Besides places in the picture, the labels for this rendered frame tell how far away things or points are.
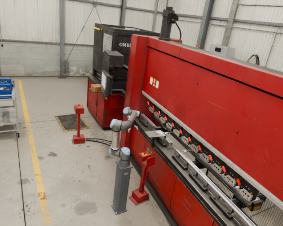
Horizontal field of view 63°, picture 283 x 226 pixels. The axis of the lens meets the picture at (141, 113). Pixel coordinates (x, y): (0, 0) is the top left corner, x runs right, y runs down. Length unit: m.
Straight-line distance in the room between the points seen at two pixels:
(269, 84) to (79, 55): 8.40
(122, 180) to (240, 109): 1.74
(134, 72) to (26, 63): 6.20
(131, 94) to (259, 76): 2.39
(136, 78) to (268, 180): 2.59
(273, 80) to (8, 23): 8.48
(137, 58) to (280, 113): 2.48
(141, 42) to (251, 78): 2.14
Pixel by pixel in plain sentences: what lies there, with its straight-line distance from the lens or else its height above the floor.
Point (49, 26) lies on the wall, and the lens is 9.42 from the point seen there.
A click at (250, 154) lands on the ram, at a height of 1.59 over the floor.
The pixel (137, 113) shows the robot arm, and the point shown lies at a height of 1.40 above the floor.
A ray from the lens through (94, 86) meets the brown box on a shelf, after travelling 5.03.
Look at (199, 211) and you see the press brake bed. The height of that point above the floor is 0.68.
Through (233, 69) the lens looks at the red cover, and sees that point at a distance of 2.35.
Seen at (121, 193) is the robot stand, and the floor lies 0.37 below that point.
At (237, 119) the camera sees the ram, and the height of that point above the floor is 1.82.
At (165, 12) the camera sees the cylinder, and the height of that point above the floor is 2.69.
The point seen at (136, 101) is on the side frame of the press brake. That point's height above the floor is 1.20.
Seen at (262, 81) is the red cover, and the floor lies 2.22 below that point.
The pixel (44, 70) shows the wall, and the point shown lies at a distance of 9.67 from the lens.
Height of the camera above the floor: 2.58
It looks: 22 degrees down
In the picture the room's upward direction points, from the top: 8 degrees clockwise
